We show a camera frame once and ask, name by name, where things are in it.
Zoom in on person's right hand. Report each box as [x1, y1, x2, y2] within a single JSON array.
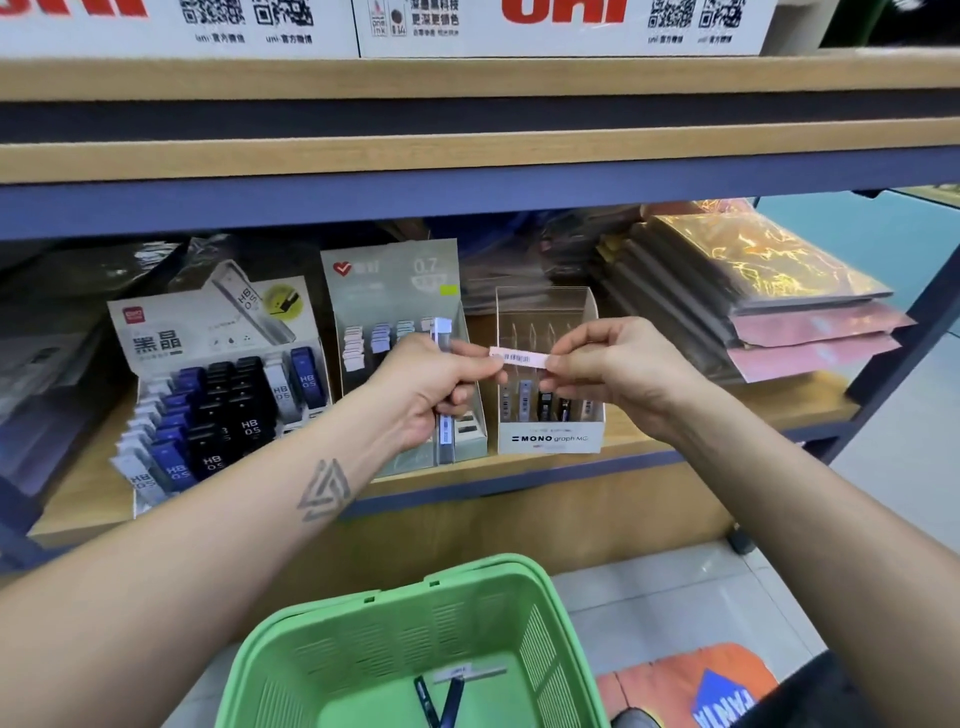
[[540, 316, 710, 446]]

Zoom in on person's left hand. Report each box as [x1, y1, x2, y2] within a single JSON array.
[[363, 333, 510, 453]]

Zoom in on bundle of lead cases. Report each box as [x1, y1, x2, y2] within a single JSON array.
[[432, 315, 458, 464]]

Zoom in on clear plastic display box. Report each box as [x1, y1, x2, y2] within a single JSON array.
[[496, 285, 609, 458]]

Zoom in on pale green display box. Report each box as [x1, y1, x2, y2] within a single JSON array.
[[319, 240, 491, 480]]

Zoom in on white display box red label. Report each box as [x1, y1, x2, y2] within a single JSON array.
[[108, 259, 333, 521]]

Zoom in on green plastic basket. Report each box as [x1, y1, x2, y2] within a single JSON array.
[[214, 553, 612, 728]]

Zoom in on pile of lead cases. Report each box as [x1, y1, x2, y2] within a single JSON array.
[[412, 664, 512, 728]]

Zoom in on person's left forearm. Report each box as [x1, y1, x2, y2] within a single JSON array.
[[0, 412, 399, 728]]

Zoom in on person's right forearm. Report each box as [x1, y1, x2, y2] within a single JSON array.
[[667, 397, 960, 728]]

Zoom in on row of white boxes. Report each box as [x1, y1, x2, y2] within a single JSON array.
[[0, 0, 782, 62]]

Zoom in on dark plastic-wrapped packs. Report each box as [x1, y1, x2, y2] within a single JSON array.
[[540, 199, 918, 386]]

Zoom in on colourful printed mat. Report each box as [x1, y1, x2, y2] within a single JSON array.
[[597, 642, 782, 728]]

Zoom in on stack of wrapped paper packs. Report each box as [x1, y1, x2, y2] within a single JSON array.
[[0, 247, 182, 504]]

